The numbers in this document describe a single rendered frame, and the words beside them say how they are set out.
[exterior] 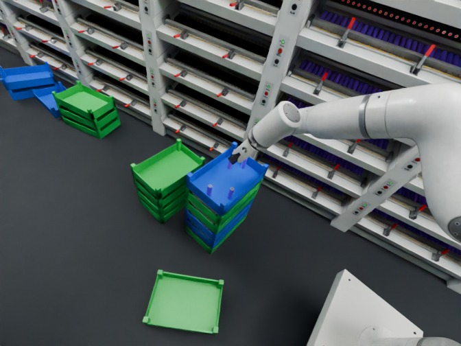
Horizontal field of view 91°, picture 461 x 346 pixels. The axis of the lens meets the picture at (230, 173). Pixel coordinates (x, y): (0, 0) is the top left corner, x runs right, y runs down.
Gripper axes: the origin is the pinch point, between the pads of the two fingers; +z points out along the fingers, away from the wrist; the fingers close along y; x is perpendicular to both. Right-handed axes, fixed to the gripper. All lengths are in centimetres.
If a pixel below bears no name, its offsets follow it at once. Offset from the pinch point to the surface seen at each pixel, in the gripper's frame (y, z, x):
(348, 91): 51, -25, -7
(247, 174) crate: 10.2, 12.4, -9.2
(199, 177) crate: -7.9, 18.1, 2.8
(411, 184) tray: 54, -22, -57
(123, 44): 21, 46, 95
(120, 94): 19, 87, 90
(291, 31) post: 38, -27, 26
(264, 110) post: 38.1, 6.0, 10.4
